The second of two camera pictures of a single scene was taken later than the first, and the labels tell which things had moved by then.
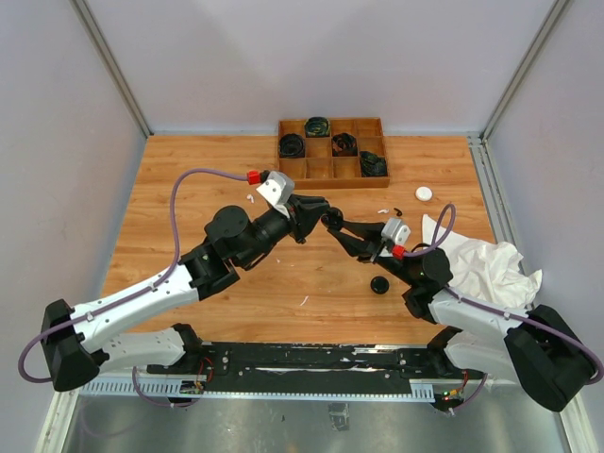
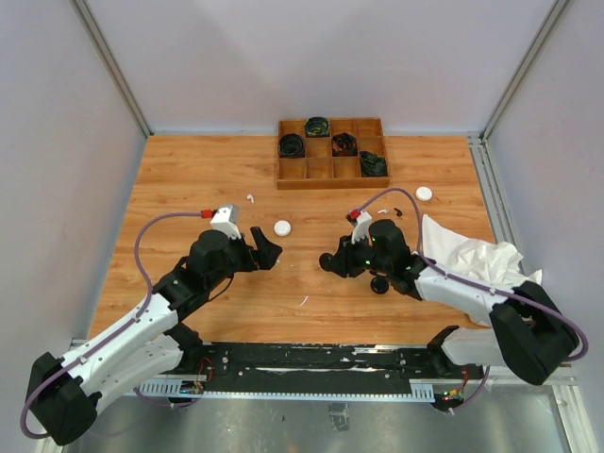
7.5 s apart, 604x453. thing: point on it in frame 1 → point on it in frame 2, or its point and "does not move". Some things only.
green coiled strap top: [317, 126] does not move
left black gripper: [305, 214] → [261, 259]
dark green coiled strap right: [372, 164] does not move
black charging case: [333, 219] → [327, 261]
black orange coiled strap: [344, 144] does not move
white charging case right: [424, 193] does not move
